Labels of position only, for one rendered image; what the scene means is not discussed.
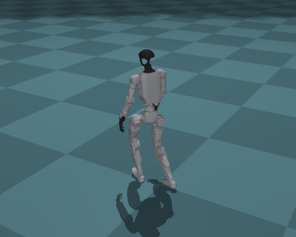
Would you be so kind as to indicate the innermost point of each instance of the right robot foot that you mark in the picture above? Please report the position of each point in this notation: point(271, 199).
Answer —
point(171, 184)

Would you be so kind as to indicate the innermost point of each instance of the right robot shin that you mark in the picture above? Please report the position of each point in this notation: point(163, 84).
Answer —
point(164, 164)

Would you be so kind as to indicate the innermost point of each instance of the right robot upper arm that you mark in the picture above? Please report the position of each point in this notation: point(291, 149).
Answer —
point(163, 80)

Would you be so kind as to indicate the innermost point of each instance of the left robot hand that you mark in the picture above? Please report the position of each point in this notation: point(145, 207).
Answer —
point(121, 122)

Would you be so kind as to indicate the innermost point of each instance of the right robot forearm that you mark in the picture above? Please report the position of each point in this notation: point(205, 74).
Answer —
point(162, 95)

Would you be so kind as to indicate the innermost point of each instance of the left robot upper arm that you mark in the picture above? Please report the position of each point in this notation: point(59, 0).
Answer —
point(134, 80)

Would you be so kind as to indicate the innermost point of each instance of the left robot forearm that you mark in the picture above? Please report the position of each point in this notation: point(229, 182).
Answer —
point(125, 108)

